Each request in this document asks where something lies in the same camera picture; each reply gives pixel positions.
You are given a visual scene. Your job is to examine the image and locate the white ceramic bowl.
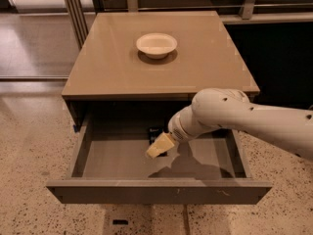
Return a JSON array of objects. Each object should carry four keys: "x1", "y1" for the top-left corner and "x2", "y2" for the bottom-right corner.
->
[{"x1": 136, "y1": 33, "x2": 177, "y2": 59}]

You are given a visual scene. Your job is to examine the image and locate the metal railing frame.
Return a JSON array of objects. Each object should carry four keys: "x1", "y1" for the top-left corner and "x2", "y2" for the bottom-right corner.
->
[{"x1": 60, "y1": 0, "x2": 313, "y2": 50}]

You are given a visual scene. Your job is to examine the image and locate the grey open top drawer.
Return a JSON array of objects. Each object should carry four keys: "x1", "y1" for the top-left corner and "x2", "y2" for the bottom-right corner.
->
[{"x1": 46, "y1": 114, "x2": 273, "y2": 206}]

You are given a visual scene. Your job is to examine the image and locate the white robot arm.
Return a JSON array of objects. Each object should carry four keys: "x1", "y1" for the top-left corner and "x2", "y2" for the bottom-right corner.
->
[{"x1": 147, "y1": 88, "x2": 313, "y2": 161}]

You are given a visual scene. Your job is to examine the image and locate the blue rxbar blueberry bar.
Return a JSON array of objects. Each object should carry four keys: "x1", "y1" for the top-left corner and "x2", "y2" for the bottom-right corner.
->
[{"x1": 149, "y1": 127, "x2": 164, "y2": 145}]

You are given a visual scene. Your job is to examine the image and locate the grey counter cabinet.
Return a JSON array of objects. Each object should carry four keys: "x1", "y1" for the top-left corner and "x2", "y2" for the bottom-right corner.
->
[{"x1": 62, "y1": 11, "x2": 259, "y2": 126}]

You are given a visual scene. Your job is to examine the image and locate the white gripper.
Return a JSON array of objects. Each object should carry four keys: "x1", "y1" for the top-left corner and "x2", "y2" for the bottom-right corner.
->
[{"x1": 145, "y1": 105, "x2": 223, "y2": 160}]

